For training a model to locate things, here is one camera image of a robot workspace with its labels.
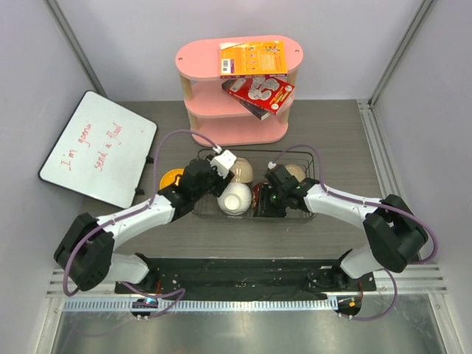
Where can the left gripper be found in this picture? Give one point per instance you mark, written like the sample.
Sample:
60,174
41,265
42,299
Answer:
222,183

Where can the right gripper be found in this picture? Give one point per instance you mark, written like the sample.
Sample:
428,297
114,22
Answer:
264,206

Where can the black wire dish rack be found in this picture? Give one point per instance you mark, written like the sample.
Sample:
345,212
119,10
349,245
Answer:
208,207

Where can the yellow bowl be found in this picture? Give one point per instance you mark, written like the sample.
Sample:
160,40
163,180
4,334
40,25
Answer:
171,177

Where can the beige speckled bowl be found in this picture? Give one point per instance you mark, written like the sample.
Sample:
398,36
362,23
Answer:
242,171

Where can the red patterned bowl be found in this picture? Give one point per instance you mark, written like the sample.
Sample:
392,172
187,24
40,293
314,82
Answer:
255,195

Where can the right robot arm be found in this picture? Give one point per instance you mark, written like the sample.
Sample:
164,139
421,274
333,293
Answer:
394,235

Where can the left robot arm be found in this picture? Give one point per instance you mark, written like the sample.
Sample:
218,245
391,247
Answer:
87,252

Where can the white ribbed bowl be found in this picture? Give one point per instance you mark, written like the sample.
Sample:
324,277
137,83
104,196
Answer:
235,199

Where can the tan bowl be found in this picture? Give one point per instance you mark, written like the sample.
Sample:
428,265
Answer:
297,171

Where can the pink three-tier shelf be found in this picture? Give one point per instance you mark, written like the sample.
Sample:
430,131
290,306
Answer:
216,114

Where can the white dry-erase board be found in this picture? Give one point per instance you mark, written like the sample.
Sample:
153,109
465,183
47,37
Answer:
101,152

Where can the red book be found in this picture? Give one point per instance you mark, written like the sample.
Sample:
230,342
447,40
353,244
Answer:
261,96

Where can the orange book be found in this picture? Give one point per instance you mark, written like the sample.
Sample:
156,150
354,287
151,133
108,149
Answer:
253,59

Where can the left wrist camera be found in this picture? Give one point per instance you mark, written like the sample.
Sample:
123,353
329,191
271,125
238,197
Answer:
223,162

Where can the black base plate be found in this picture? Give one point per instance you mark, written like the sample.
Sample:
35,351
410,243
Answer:
247,280

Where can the white slotted cable duct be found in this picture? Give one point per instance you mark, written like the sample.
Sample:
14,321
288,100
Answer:
137,305

